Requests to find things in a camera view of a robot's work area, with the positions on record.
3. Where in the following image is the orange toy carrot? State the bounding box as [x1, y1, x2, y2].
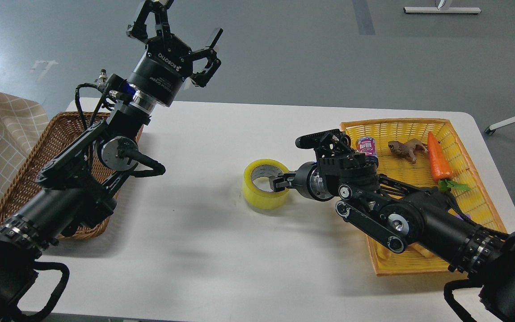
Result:
[427, 131, 470, 192]

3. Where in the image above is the brown toy frog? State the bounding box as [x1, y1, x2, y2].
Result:
[388, 139, 429, 164]

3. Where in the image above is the yellow tape roll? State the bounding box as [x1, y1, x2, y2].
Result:
[242, 159, 289, 210]

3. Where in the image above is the purple foam block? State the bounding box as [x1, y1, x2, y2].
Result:
[455, 214, 473, 222]

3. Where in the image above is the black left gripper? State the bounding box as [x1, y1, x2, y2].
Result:
[127, 0, 224, 108]

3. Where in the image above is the small red drink can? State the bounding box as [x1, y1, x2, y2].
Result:
[355, 136, 378, 165]

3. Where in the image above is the white stand base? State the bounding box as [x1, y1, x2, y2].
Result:
[403, 0, 482, 15]

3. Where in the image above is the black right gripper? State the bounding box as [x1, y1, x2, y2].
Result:
[269, 162, 334, 202]

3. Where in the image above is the yellow plastic basket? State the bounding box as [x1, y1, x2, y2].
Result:
[340, 118, 506, 276]

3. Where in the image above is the brown wicker basket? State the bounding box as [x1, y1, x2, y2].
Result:
[0, 111, 144, 240]

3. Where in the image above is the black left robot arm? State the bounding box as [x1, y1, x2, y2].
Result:
[0, 0, 223, 322]

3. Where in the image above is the toy croissant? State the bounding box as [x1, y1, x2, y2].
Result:
[376, 243, 435, 260]

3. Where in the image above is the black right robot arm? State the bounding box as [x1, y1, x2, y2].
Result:
[269, 129, 515, 322]

